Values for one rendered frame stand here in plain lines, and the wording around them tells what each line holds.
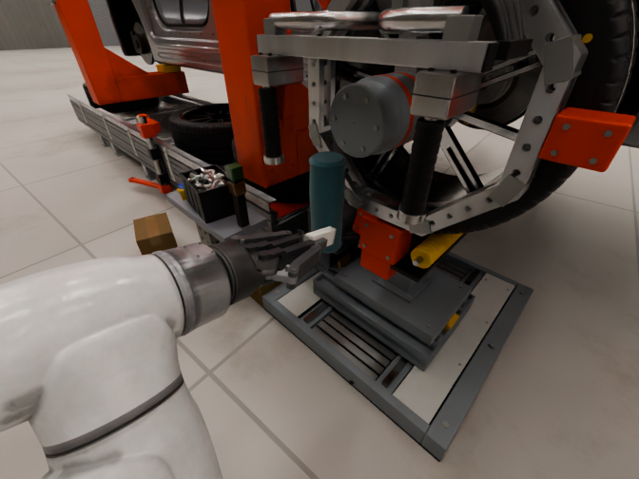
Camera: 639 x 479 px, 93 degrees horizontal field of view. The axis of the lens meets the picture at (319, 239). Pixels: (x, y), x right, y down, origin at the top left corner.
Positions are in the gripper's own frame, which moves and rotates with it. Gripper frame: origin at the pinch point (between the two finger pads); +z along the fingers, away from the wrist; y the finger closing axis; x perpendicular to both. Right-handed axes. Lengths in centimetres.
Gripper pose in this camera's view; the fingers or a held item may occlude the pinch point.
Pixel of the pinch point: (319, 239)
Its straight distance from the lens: 50.2
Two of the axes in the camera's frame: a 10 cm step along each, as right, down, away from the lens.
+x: -1.7, 9.0, 4.0
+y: -7.7, -3.7, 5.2
